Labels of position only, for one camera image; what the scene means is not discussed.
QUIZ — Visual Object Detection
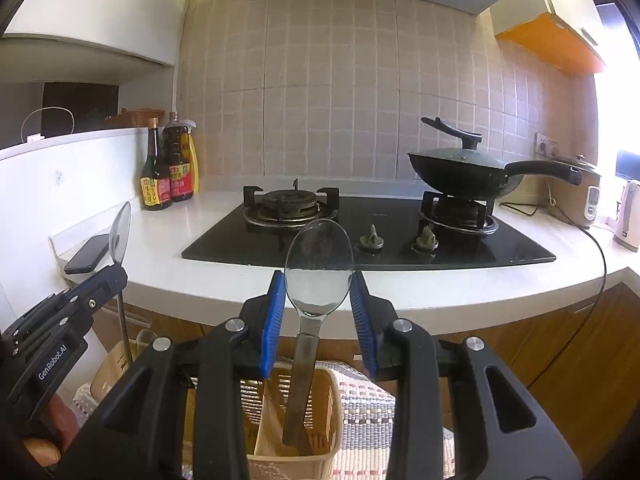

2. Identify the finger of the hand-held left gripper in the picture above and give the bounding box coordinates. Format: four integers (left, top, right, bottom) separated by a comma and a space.
62, 265, 129, 322

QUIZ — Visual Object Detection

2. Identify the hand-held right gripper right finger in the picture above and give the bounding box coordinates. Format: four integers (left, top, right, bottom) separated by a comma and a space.
349, 270, 584, 480

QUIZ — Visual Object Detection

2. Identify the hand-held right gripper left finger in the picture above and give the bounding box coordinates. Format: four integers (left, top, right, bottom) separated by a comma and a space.
54, 270, 287, 480

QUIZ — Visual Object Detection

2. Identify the metal spoon with thin handle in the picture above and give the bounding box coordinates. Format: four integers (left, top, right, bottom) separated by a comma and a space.
108, 201, 135, 367

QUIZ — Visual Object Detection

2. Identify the large metal spoon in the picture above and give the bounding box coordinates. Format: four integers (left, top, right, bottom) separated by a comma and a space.
281, 218, 355, 450

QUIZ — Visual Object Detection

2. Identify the beige plastic utensil basket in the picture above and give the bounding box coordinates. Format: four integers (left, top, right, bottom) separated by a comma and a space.
239, 360, 347, 480

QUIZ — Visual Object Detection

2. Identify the person's left hand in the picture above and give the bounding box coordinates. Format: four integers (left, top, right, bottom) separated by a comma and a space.
22, 392, 82, 467

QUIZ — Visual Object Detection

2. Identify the black smartphone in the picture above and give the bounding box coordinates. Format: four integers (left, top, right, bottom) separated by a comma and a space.
64, 233, 112, 275

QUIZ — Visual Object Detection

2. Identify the cardboard box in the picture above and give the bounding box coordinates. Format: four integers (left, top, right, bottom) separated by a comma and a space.
93, 332, 151, 403

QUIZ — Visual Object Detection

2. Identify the stove knob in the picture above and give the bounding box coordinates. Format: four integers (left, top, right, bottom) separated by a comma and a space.
356, 225, 385, 253
410, 225, 440, 254

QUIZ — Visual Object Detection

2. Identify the black glass gas stove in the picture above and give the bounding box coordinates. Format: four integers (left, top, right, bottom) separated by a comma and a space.
181, 180, 557, 272

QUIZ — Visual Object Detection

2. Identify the dark soy sauce bottle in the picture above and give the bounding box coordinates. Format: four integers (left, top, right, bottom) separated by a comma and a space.
141, 118, 173, 211

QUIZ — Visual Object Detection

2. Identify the red-label sauce bottle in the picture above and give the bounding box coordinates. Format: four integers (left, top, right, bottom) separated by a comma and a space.
164, 112, 200, 203

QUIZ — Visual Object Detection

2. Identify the wicker basket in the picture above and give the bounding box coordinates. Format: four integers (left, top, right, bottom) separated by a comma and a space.
105, 108, 166, 129

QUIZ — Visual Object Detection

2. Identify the black frying pan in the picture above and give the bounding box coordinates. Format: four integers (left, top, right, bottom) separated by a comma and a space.
407, 152, 584, 197

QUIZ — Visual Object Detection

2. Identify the dark pan lid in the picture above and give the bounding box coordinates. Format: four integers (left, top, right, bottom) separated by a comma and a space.
410, 117, 507, 170

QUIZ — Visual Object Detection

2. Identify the wooden base cabinet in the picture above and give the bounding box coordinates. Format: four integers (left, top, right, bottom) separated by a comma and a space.
120, 280, 640, 467

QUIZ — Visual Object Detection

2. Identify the rice cooker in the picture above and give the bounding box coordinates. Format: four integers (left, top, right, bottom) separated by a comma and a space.
549, 155, 602, 229

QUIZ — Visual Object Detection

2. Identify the white electric kettle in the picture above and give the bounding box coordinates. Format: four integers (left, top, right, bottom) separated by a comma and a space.
612, 180, 640, 254

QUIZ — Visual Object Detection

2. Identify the white cable loop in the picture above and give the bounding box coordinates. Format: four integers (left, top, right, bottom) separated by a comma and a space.
21, 106, 75, 142

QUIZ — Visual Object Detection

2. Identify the black power cable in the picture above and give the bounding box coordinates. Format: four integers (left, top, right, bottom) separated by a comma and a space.
500, 201, 609, 387

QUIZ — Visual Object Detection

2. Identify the wall socket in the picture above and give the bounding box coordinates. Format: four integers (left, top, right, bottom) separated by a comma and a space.
533, 132, 560, 157

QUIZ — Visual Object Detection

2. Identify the orange wall cabinet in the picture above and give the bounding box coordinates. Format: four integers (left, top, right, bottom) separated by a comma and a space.
490, 0, 609, 77

